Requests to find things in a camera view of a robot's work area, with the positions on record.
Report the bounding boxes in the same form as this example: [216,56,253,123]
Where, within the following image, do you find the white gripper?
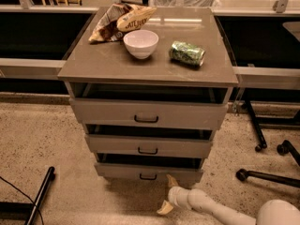
[157,174,191,216]

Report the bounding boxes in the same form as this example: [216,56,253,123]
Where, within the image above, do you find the grey bottom drawer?
[95,153,203,183]

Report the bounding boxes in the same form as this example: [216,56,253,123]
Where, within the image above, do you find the grey drawer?
[69,97,228,129]
[95,153,203,183]
[85,125,214,158]

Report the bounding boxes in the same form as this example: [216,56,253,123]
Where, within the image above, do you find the grey middle drawer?
[85,125,214,158]

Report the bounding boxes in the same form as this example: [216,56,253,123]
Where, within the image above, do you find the grey top drawer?
[69,97,228,129]

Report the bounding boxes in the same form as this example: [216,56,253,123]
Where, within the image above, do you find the grey three-drawer cabinet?
[57,6,239,186]

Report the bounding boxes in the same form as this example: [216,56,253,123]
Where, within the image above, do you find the black caster leg lower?
[235,169,300,188]

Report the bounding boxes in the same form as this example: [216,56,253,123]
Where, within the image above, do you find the black caster leg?
[235,169,300,188]
[277,140,300,166]

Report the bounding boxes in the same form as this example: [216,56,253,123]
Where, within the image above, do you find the black stand leg right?
[245,100,267,152]

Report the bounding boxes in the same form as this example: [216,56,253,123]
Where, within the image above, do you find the black stand leg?
[245,100,267,152]
[24,166,55,225]

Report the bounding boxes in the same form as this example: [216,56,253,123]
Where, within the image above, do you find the black stand leg left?
[24,166,55,225]

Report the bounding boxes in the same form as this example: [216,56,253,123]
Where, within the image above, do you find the black caster leg upper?
[277,140,300,166]

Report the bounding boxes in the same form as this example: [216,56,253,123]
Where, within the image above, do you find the green soda can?
[169,41,205,67]

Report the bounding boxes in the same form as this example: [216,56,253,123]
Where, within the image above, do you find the white ceramic bowl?
[123,30,159,59]

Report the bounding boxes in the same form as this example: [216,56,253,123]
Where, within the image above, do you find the crumpled chip bag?
[88,3,157,43]

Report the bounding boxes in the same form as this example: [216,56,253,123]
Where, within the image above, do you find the black cable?
[0,175,45,225]

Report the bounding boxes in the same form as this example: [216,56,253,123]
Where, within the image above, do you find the white wire basket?
[149,0,221,8]

